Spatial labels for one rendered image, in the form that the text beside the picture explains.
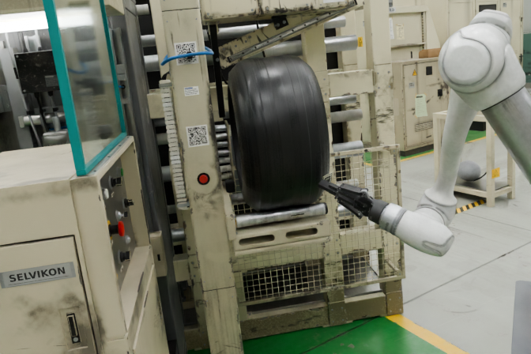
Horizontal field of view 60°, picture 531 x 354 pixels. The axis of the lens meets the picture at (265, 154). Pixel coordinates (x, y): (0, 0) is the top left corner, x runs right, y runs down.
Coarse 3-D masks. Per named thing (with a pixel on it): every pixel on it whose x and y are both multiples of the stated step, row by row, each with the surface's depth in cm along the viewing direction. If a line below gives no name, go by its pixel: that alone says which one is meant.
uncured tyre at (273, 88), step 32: (256, 64) 159; (288, 64) 159; (256, 96) 149; (288, 96) 150; (320, 96) 154; (256, 128) 147; (288, 128) 148; (320, 128) 150; (256, 160) 148; (288, 160) 149; (320, 160) 152; (256, 192) 156; (288, 192) 157; (320, 192) 162
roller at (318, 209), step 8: (288, 208) 168; (296, 208) 167; (304, 208) 167; (312, 208) 167; (320, 208) 168; (240, 216) 165; (248, 216) 165; (256, 216) 165; (264, 216) 165; (272, 216) 165; (280, 216) 166; (288, 216) 166; (296, 216) 167; (304, 216) 167; (312, 216) 168; (240, 224) 164; (248, 224) 165; (256, 224) 167
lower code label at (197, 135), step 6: (186, 126) 162; (192, 126) 163; (198, 126) 163; (204, 126) 163; (186, 132) 163; (192, 132) 163; (198, 132) 163; (204, 132) 164; (192, 138) 164; (198, 138) 164; (204, 138) 164; (192, 144) 164; (198, 144) 164; (204, 144) 165
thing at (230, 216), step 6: (228, 198) 178; (228, 204) 171; (228, 210) 164; (228, 216) 159; (234, 216) 162; (228, 222) 160; (234, 222) 160; (228, 228) 160; (234, 228) 160; (228, 234) 160; (234, 234) 161
